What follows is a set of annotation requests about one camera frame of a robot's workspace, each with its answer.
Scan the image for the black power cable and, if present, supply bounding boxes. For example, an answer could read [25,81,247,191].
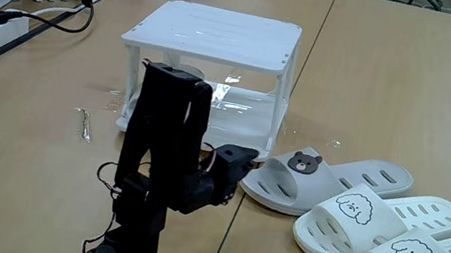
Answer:
[0,0,98,40]

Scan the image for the grey slipper with bear badge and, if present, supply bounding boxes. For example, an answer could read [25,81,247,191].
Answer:
[235,136,417,234]
[124,56,208,139]

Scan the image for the white two-shelf shoe rack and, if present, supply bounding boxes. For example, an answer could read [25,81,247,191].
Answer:
[104,0,306,167]

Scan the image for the servo wire bundle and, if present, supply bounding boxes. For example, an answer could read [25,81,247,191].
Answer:
[81,124,220,253]

